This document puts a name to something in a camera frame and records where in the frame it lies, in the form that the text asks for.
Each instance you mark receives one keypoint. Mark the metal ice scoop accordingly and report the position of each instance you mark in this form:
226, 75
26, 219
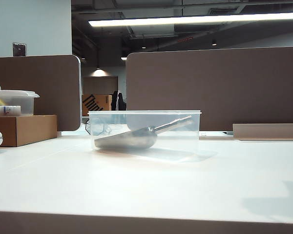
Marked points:
131, 139

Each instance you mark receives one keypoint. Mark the printed cardboard shipping box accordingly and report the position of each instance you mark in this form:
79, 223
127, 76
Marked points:
95, 104

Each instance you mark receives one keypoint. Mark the brown cardboard box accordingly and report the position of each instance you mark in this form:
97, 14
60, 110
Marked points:
27, 129

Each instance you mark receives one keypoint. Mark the translucent lidded storage box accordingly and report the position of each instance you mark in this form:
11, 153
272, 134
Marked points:
17, 94

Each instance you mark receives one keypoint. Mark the transparent plastic container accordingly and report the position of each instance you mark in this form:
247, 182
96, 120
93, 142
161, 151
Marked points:
141, 112

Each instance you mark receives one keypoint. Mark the black hanging jacket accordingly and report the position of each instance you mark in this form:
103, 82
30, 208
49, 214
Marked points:
119, 101

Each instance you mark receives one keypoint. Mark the round pendant lamp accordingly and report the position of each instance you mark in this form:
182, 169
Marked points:
99, 72

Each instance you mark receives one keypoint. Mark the wide brown desk partition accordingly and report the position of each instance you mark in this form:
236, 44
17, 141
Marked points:
222, 85

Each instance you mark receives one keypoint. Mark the long ceiling light strip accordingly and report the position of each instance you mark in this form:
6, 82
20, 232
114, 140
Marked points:
185, 19

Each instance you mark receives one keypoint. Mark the brown round-cornered desk partition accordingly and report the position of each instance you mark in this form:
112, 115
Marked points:
39, 85

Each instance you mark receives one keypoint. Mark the low brown board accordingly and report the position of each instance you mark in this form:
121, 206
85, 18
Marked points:
271, 130

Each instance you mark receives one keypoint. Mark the small white bottle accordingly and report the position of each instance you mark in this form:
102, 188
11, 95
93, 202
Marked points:
9, 110

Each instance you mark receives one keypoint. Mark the grey wall switch plate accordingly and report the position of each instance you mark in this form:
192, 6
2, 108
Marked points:
19, 49

